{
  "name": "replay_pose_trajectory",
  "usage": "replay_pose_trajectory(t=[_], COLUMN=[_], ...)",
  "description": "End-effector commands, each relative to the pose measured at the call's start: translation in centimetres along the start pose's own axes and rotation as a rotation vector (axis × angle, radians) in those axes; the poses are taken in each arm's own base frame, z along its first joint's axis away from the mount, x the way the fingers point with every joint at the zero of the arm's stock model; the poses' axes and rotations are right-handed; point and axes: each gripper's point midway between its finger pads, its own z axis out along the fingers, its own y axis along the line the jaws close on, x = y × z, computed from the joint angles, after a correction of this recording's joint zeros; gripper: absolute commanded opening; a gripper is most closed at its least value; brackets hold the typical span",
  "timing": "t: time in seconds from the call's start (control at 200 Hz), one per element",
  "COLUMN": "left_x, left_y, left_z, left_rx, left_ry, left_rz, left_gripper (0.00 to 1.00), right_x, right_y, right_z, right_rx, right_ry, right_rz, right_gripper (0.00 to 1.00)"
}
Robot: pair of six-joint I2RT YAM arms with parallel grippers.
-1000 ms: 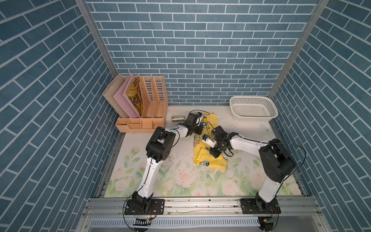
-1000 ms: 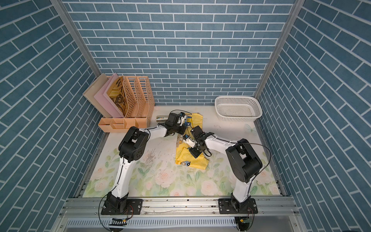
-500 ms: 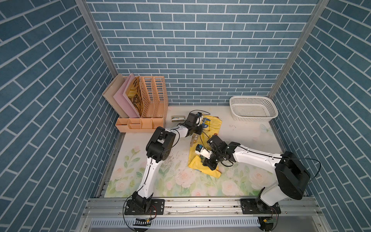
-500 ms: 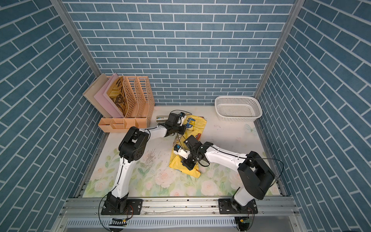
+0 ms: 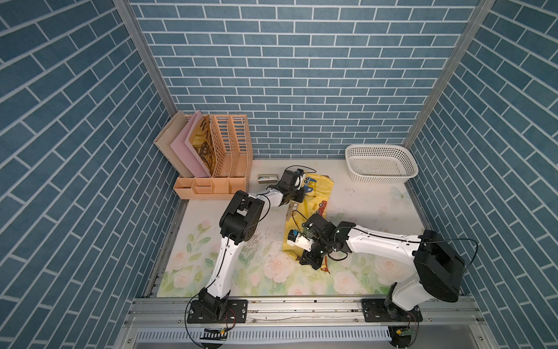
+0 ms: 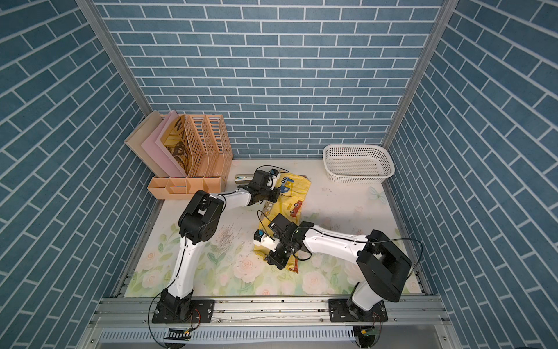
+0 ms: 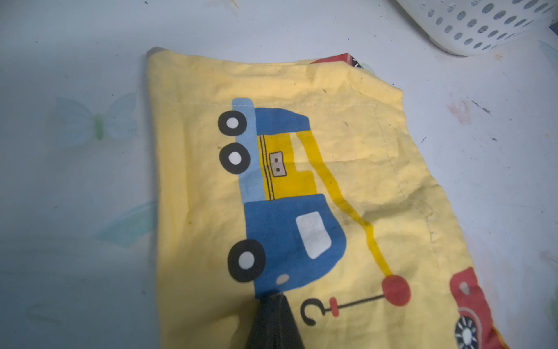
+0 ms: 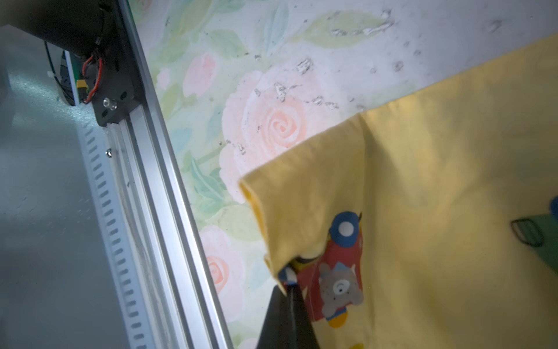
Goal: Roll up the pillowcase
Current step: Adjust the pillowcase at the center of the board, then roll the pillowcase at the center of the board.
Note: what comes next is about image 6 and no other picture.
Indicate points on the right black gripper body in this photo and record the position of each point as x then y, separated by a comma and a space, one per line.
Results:
282, 253

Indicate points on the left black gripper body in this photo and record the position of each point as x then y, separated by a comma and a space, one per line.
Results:
267, 194

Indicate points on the yellow car print pillowcase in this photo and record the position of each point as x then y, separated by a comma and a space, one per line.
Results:
293, 192

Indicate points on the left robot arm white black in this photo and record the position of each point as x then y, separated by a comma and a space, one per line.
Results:
198, 224

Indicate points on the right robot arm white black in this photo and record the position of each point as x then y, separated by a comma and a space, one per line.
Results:
385, 267

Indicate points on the grey white stapler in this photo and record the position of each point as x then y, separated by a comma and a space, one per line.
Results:
243, 179

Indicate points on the peach desk file organizer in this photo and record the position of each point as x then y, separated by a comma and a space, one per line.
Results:
211, 155

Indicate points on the white plastic mesh basket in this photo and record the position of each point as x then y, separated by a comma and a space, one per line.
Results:
357, 164

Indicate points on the yellow brown patterned book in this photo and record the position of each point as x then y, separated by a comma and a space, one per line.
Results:
174, 141

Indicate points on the pink folder board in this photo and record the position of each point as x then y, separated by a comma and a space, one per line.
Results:
154, 147

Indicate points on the right green circuit board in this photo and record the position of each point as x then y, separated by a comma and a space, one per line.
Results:
369, 331

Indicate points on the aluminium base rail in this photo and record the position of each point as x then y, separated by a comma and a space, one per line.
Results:
272, 311

